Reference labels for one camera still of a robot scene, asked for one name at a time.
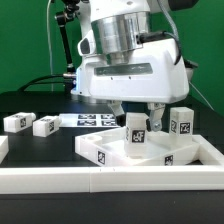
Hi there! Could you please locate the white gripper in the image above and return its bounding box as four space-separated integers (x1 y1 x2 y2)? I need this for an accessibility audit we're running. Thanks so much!
76 38 189 132

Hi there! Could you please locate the white square table top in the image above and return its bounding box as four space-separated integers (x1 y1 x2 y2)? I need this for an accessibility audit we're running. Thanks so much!
75 127 199 167

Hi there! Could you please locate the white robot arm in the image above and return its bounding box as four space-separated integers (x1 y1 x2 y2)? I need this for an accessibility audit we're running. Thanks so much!
72 0 199 131

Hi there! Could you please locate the white marker base plate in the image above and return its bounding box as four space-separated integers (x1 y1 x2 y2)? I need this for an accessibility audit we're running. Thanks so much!
59 113 117 127

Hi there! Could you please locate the grey cable right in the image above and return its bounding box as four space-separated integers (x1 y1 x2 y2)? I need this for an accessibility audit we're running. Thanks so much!
189 81 215 111

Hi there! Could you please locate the white right fence rail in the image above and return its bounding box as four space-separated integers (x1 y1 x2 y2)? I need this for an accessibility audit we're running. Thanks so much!
193 135 224 166

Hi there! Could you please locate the white fence rail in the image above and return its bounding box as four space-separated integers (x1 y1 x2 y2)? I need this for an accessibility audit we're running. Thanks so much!
0 165 224 194
0 136 9 164
193 135 224 166

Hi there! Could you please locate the black cable bundle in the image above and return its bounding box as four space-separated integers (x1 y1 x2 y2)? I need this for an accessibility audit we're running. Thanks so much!
17 74 73 92

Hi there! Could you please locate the white front fence rail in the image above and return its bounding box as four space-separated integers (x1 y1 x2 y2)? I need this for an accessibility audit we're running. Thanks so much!
0 165 224 194

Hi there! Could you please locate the thin white cable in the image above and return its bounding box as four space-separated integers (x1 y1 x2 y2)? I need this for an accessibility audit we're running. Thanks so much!
46 0 56 92

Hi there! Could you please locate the white left fence rail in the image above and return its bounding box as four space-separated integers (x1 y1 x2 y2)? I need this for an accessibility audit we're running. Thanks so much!
0 136 9 164

